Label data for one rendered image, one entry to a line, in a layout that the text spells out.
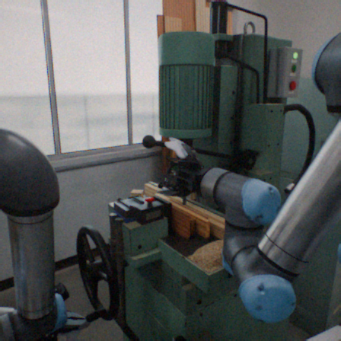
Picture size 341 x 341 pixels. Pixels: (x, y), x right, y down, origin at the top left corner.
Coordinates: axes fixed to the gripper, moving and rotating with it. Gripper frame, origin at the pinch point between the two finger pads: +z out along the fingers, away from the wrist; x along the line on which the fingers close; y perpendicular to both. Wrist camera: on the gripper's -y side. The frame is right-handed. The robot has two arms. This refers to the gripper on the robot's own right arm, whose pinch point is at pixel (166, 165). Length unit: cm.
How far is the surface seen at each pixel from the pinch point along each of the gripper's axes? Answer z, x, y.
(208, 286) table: -18.6, 26.7, -5.6
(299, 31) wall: 114, -124, -215
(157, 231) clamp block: 4.2, 21.2, -4.1
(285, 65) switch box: -4, -37, -37
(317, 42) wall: 96, -114, -219
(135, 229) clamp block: 4.3, 20.0, 3.6
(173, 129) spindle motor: 8.8, -9.9, -6.5
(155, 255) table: 2.2, 27.9, -3.6
